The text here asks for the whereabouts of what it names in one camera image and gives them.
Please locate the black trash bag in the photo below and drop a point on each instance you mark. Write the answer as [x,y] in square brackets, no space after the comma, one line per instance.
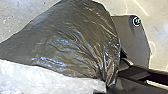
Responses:
[66,40]

